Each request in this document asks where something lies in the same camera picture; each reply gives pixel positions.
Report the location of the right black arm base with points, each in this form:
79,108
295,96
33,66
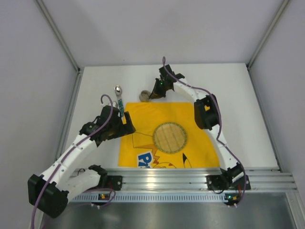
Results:
219,184

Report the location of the green handled spoon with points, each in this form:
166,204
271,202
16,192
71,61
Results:
118,92

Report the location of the yellow cartoon print cloth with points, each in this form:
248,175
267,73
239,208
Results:
139,151

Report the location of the speckled ceramic cup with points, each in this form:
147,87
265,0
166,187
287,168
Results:
144,96

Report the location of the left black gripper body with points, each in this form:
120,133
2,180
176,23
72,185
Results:
124,126

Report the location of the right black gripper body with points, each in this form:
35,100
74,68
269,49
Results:
161,87

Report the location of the round woven bamboo plate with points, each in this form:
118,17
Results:
170,138

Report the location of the aluminium frame post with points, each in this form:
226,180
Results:
268,32
54,28

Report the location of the perforated metal cable duct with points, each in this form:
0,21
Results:
121,197

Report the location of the right aluminium frame post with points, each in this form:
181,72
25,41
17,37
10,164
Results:
268,32

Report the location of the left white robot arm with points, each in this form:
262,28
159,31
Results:
51,191

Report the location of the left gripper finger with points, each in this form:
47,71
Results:
109,136
128,127

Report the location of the aluminium front rail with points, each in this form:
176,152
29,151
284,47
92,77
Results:
195,179

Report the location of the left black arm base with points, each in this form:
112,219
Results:
112,182

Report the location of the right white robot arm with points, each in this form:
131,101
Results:
207,116

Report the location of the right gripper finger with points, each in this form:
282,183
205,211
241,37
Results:
156,85
159,93

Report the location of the left aluminium frame post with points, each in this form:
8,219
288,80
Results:
54,28

